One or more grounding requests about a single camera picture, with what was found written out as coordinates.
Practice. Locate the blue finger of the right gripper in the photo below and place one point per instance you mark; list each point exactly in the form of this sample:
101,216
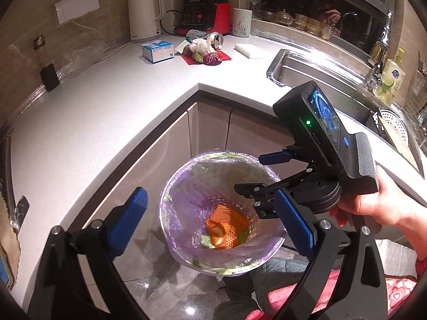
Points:
260,192
275,158

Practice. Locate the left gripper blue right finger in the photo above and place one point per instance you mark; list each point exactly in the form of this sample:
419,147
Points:
301,232

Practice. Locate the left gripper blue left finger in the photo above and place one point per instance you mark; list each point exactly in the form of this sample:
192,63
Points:
124,220

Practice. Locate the orange foam net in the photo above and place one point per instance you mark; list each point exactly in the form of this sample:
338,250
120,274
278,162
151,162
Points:
227,228

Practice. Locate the purple onion half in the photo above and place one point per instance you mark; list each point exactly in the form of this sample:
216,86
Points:
212,59

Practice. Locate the red snack wrapper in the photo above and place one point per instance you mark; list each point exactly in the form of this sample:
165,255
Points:
189,60

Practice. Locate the white tissue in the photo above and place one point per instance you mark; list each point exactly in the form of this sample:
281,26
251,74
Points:
201,46

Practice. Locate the blue white milk carton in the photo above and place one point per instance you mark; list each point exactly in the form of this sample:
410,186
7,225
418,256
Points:
158,51

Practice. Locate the green kiwi fruit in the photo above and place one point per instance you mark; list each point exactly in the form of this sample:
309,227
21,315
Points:
198,57

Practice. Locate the brown walnut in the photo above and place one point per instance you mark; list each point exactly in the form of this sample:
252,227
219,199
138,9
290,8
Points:
187,51

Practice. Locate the person's right forearm red sleeve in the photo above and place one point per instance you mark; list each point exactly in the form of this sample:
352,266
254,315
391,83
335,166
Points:
413,225

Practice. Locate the purple lined trash bin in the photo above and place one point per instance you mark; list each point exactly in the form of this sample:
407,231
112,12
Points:
191,195

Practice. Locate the person's right hand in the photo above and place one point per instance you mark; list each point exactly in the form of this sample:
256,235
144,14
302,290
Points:
386,206

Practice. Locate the metal strainer in sink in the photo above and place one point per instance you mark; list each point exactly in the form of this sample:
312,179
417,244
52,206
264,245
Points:
395,121

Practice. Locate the green dish soap bottle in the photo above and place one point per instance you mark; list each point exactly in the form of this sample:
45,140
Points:
392,78

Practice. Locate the white rectangular cutting block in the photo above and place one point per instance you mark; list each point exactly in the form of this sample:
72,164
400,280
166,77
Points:
248,50

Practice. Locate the chrome sink faucet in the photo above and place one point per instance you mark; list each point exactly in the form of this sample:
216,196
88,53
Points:
378,55

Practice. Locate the amber glass cups row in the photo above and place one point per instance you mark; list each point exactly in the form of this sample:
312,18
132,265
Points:
304,23

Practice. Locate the white floral ceramic cup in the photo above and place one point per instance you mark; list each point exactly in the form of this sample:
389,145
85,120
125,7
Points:
241,22

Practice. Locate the red black blender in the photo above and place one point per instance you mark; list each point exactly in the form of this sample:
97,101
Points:
205,15

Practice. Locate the glass soy sauce bottle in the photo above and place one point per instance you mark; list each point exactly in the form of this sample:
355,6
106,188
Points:
48,72

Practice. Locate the clear crumpled plastic bag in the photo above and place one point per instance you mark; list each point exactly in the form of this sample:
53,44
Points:
74,64

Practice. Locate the white electric kettle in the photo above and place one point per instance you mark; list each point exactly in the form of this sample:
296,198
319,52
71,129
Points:
144,19

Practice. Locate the white wall socket cover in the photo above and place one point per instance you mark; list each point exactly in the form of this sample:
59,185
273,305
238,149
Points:
71,9

